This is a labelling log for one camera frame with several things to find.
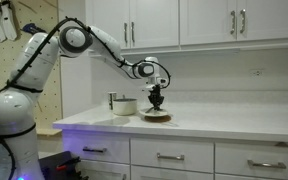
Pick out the white drawer front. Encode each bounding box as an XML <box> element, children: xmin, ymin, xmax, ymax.
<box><xmin>62</xmin><ymin>130</ymin><xmax>131</xmax><ymax>164</ymax></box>
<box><xmin>214</xmin><ymin>142</ymin><xmax>288</xmax><ymax>180</ymax></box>

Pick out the white cabinet door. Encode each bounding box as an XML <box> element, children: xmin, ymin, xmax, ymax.
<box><xmin>179</xmin><ymin>0</ymin><xmax>237</xmax><ymax>46</ymax></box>
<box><xmin>130</xmin><ymin>165</ymin><xmax>215</xmax><ymax>180</ymax></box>
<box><xmin>85</xmin><ymin>0</ymin><xmax>131</xmax><ymax>51</ymax></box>
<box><xmin>77</xmin><ymin>159</ymin><xmax>131</xmax><ymax>180</ymax></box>
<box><xmin>129</xmin><ymin>0</ymin><xmax>180</xmax><ymax>49</ymax></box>
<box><xmin>236</xmin><ymin>0</ymin><xmax>288</xmax><ymax>40</ymax></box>

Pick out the white wall outlet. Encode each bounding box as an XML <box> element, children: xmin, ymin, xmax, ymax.
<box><xmin>251</xmin><ymin>68</ymin><xmax>265</xmax><ymax>78</ymax></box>

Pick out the white upper cabinet door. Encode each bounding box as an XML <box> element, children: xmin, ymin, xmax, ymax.
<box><xmin>236</xmin><ymin>0</ymin><xmax>288</xmax><ymax>40</ymax></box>
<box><xmin>85</xmin><ymin>0</ymin><xmax>131</xmax><ymax>51</ymax></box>
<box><xmin>129</xmin><ymin>0</ymin><xmax>180</xmax><ymax>49</ymax></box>
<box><xmin>179</xmin><ymin>0</ymin><xmax>237</xmax><ymax>46</ymax></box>

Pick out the blue black hanging tool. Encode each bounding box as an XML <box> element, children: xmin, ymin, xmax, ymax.
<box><xmin>21</xmin><ymin>23</ymin><xmax>47</xmax><ymax>35</ymax></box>

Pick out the black cart table top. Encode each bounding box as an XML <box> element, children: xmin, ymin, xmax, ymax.
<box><xmin>38</xmin><ymin>150</ymin><xmax>85</xmax><ymax>180</ymax></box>

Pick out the silver bar drawer handle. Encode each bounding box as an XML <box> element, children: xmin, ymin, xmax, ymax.
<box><xmin>82</xmin><ymin>146</ymin><xmax>108</xmax><ymax>154</ymax></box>
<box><xmin>156</xmin><ymin>152</ymin><xmax>186</xmax><ymax>162</ymax></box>
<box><xmin>246</xmin><ymin>159</ymin><xmax>287</xmax><ymax>170</ymax></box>

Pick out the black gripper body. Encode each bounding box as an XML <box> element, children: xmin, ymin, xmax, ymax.
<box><xmin>147</xmin><ymin>84</ymin><xmax>165</xmax><ymax>103</ymax></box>

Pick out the orange black bar clamp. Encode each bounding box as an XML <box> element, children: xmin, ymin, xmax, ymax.
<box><xmin>55</xmin><ymin>156</ymin><xmax>82</xmax><ymax>172</ymax></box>

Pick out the wooden pegboard wall panel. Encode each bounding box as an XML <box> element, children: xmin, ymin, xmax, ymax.
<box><xmin>0</xmin><ymin>0</ymin><xmax>62</xmax><ymax>134</ymax></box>

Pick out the cream pot lid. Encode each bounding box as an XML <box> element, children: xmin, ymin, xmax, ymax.
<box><xmin>139</xmin><ymin>105</ymin><xmax>170</xmax><ymax>118</ymax></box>

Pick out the white lower cabinet door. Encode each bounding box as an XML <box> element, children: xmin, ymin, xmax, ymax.
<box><xmin>130</xmin><ymin>165</ymin><xmax>215</xmax><ymax>180</ymax></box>
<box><xmin>77</xmin><ymin>159</ymin><xmax>131</xmax><ymax>180</ymax></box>

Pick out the white drawer with wooden sides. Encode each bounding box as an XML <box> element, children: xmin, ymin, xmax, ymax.
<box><xmin>130</xmin><ymin>138</ymin><xmax>215</xmax><ymax>174</ymax></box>

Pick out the cream cooking pot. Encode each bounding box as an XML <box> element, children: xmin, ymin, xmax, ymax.
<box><xmin>112</xmin><ymin>94</ymin><xmax>139</xmax><ymax>117</ymax></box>

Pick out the round cork mat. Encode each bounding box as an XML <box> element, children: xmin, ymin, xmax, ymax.
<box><xmin>144</xmin><ymin>114</ymin><xmax>173</xmax><ymax>124</ymax></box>

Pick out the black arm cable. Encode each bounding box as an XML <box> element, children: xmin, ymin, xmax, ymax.
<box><xmin>0</xmin><ymin>16</ymin><xmax>172</xmax><ymax>180</ymax></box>

